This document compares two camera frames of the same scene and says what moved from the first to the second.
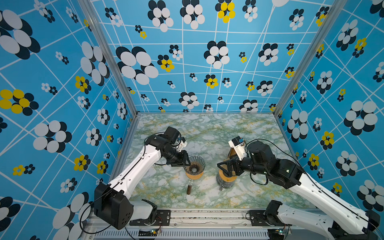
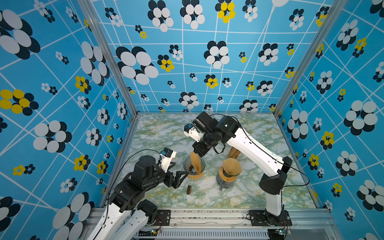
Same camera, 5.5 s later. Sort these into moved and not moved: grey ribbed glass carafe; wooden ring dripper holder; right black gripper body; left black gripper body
Moved: right black gripper body; left black gripper body
Not moved: wooden ring dripper holder; grey ribbed glass carafe
